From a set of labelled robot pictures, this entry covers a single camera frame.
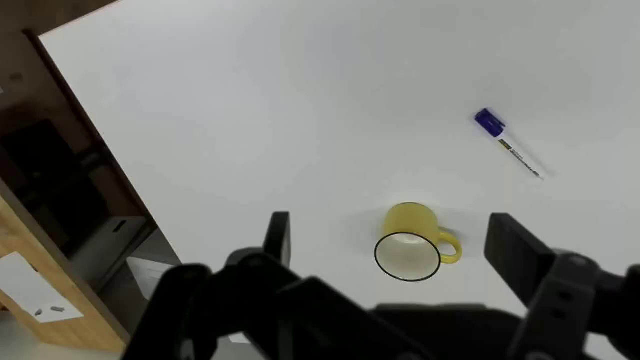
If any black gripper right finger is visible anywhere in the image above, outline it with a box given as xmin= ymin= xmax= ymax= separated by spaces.
xmin=483 ymin=213 xmax=640 ymax=360

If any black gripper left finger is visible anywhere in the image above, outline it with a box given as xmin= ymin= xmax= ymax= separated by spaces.
xmin=122 ymin=211 xmax=428 ymax=360

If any white marker with blue cap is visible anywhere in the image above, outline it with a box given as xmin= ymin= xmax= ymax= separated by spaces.
xmin=472 ymin=107 xmax=548 ymax=180

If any yellow cup with black rim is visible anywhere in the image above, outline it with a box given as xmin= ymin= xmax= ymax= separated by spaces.
xmin=372 ymin=200 xmax=465 ymax=285

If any grey box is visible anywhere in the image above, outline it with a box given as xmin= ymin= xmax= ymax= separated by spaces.
xmin=69 ymin=215 xmax=161 ymax=292

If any light wooden desk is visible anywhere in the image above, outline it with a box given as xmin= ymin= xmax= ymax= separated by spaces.
xmin=0 ymin=179 xmax=132 ymax=357

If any white paper sheet with marks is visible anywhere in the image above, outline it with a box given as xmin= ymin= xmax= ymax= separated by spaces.
xmin=0 ymin=250 xmax=86 ymax=326

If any dark brown cabinet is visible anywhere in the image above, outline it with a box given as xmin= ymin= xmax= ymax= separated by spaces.
xmin=0 ymin=0 xmax=150 ymax=259

